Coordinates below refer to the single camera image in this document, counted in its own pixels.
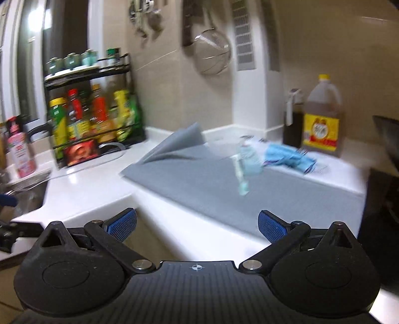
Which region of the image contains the black wire spice rack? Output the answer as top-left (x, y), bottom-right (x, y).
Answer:
top-left (43, 53), bottom-right (145, 169)

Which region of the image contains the green bottle yellow cap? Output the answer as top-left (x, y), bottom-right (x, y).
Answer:
top-left (49, 97), bottom-right (70, 153)

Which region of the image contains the white cable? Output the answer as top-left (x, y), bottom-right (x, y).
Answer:
top-left (100, 142), bottom-right (130, 155)

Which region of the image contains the dark sauce dispenser white handle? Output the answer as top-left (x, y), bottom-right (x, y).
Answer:
top-left (283, 88), bottom-right (304, 147)

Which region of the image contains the metal wire strainer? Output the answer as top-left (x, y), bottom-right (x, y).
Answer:
top-left (193, 29), bottom-right (233, 75)

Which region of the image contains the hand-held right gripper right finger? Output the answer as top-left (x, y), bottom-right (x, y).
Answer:
top-left (239, 209), bottom-right (359, 275)

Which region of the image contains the black curved handle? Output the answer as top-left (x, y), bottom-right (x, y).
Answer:
top-left (26, 123), bottom-right (53, 141)

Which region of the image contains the black wok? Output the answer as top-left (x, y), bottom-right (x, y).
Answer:
top-left (372, 115), bottom-right (399, 175)

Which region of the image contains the sauce bottle red cap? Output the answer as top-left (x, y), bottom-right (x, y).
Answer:
top-left (67, 89), bottom-right (82, 138)

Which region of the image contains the hanging metal ladle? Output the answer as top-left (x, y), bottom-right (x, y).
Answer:
top-left (146, 0), bottom-right (164, 32)

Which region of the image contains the hanging cleaver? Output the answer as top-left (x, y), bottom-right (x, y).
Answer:
top-left (182, 0), bottom-right (200, 47)

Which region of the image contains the red packet box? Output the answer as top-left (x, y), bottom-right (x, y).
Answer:
top-left (64, 140), bottom-right (100, 167)

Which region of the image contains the window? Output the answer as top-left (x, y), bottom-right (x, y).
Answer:
top-left (0, 0), bottom-right (91, 125)

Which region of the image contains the black stove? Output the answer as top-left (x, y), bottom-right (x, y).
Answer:
top-left (358, 168), bottom-right (399, 290)

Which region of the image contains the dark sauce bottle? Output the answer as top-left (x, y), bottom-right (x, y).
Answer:
top-left (79, 90), bottom-right (91, 125)

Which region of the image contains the pink dish soap bottle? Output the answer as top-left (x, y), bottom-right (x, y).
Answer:
top-left (7, 117), bottom-right (37, 179)

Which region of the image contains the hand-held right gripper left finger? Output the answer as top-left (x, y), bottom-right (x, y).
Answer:
top-left (37, 208), bottom-right (156, 275)

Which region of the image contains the crumpled blue paper wrapper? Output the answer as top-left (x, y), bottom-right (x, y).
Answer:
top-left (263, 143), bottom-right (317, 173)

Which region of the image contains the hanging metal spatula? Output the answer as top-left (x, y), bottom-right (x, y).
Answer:
top-left (129, 0), bottom-right (147, 39)

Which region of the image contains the grey white geometric print mat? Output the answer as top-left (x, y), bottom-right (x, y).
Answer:
top-left (120, 122), bottom-right (365, 237)

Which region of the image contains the steel sink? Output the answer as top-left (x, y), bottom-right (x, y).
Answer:
top-left (0, 170), bottom-right (52, 222)

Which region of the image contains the cooking wine jug yellow label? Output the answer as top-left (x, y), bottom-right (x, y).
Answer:
top-left (302, 74), bottom-right (343, 158)

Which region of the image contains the yellow seasoning packet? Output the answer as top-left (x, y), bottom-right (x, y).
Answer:
top-left (113, 90), bottom-right (131, 141)

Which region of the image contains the green seasoning packet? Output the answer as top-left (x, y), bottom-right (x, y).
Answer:
top-left (129, 96), bottom-right (142, 138)

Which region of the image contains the metal vent grille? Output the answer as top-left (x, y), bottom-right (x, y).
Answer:
top-left (231, 0), bottom-right (258, 71)
top-left (266, 0), bottom-right (281, 71)

